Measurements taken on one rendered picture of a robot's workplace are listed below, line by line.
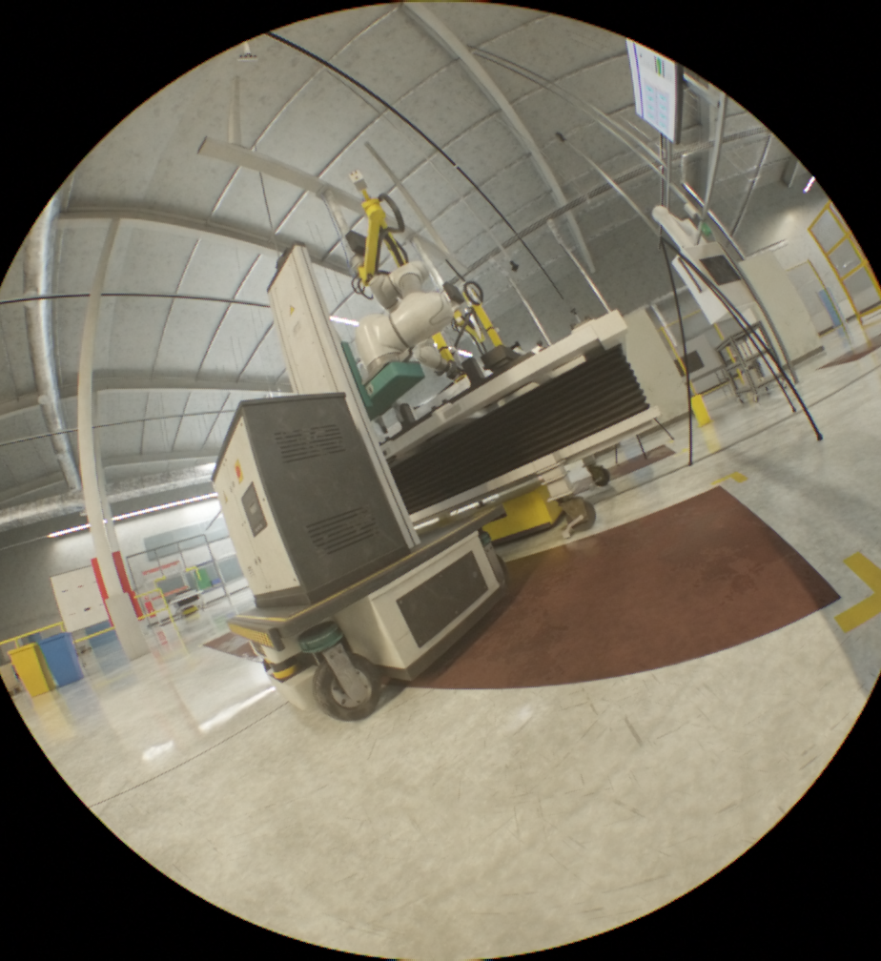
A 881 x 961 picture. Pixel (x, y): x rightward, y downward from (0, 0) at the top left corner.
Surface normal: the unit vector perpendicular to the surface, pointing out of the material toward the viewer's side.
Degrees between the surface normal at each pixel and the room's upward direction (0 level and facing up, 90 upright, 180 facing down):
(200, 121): 176
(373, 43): 176
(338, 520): 90
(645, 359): 90
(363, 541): 90
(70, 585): 90
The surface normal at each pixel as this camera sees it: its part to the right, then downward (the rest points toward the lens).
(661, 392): -0.53, 0.18
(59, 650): 0.77, -0.30
